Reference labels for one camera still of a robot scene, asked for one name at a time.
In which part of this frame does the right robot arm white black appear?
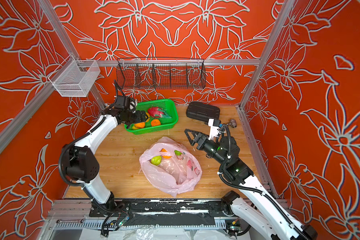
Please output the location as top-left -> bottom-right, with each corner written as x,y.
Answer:
185,129 -> 318,240

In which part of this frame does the white wire mesh basket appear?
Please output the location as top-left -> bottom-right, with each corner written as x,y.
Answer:
47,55 -> 101,98

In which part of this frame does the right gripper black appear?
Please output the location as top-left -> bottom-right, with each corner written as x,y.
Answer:
185,128 -> 231,168

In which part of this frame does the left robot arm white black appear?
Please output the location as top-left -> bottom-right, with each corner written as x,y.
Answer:
58,81 -> 148,214

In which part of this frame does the red green dragon fruit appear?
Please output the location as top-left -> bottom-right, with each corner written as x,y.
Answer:
147,107 -> 172,119

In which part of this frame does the orange fruit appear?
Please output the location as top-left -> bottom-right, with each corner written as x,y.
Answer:
160,149 -> 172,159
151,119 -> 161,127
134,122 -> 146,129

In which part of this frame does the black plastic case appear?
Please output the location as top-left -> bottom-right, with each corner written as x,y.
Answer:
186,101 -> 220,124

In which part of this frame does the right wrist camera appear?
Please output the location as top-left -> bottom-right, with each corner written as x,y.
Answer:
208,118 -> 221,140

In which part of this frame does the green pear fruit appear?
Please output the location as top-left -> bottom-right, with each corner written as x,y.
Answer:
150,156 -> 162,166

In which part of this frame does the green plastic basket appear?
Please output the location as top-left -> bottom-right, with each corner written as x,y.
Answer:
124,99 -> 179,135

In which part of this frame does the small metal fitting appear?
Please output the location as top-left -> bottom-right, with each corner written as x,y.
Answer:
227,119 -> 238,128

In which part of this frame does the pink plastic bag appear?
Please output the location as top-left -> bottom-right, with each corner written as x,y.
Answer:
139,137 -> 203,197

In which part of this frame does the black wire wall basket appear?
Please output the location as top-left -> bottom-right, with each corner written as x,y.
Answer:
116,57 -> 207,90

